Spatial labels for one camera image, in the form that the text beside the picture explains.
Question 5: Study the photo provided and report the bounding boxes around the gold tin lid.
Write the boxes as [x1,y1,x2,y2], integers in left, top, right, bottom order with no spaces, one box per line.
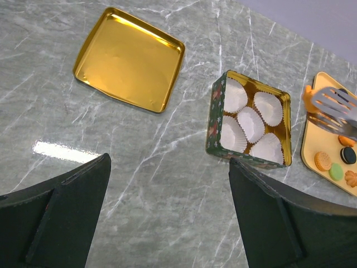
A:
[73,7,185,113]

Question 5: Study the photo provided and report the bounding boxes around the metal serving tongs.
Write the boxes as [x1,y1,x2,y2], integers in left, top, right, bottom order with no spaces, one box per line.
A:
[307,87,356,141]

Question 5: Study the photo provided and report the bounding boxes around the white paper cup bottom-left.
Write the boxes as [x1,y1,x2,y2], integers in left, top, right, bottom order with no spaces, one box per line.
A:
[220,116,248,153]

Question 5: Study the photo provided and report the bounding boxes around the green round cookie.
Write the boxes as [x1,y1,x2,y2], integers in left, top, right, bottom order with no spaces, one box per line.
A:
[329,162,344,181]

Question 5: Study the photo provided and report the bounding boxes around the round orange biscuit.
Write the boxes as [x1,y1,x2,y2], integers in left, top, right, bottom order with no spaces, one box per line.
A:
[314,151,332,171]

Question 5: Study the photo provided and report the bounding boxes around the flower shaped butter cookie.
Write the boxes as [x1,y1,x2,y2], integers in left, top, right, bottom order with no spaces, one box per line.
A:
[345,170,357,188]

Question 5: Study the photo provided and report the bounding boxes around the white paper cup top-left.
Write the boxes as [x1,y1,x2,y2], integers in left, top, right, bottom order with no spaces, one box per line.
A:
[224,78,248,113]

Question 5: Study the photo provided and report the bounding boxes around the black sandwich cookie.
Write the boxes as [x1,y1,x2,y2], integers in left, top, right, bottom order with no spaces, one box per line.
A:
[340,147,356,165]
[336,88,348,94]

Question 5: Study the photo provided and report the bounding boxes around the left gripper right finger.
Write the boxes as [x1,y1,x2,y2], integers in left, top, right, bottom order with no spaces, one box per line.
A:
[229,158,356,267]

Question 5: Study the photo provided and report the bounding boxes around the white paper cup top-right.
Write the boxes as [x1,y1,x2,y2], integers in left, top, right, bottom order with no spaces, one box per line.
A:
[253,92,283,127]

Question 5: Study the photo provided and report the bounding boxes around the green cookie tin box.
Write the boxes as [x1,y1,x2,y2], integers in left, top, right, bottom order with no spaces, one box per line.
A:
[205,70,292,169]

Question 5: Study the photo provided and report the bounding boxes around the white paper cup bottom-right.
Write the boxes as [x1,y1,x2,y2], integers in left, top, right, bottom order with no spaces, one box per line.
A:
[249,133,284,165]

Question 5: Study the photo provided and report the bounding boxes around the orange shaped cookie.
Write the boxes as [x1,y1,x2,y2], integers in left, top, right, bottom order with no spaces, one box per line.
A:
[302,85,319,113]

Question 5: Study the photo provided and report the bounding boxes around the yellow cookie tray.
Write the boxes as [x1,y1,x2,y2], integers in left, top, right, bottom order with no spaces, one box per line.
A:
[301,71,356,197]

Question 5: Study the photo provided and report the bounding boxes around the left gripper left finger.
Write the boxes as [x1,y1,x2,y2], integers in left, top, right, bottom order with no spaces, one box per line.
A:
[1,154,111,267]

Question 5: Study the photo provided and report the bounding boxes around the white paper cup centre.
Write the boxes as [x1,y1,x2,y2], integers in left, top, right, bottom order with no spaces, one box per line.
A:
[237,107,265,143]

